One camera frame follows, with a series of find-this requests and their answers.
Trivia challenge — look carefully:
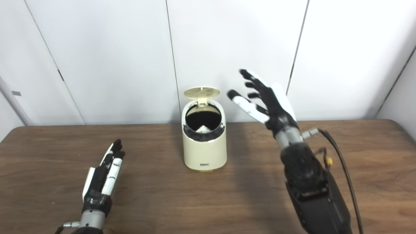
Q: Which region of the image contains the black bin liner bag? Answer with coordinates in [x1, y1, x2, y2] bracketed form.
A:
[184, 106, 225, 142]

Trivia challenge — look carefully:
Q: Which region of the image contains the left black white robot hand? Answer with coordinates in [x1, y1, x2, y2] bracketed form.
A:
[82, 139, 126, 216]

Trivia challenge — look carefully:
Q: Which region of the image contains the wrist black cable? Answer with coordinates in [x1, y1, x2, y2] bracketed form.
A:
[302, 128, 364, 234]
[54, 222, 80, 234]

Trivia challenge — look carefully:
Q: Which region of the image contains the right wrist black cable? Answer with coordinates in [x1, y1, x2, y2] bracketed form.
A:
[302, 128, 364, 234]

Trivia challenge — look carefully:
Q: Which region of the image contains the cream-colored round bin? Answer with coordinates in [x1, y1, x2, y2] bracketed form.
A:
[181, 98, 227, 172]

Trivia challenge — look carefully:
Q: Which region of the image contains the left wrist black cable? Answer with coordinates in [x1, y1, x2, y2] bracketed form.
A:
[54, 222, 80, 234]

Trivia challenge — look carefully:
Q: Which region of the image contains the cream round bin lid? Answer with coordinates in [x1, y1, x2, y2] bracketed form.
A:
[184, 86, 220, 106]

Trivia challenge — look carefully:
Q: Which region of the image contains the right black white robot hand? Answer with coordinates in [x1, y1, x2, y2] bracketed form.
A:
[227, 69, 299, 133]

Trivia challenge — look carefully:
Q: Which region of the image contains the green white milk carton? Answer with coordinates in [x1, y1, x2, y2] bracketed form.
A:
[194, 124, 214, 134]

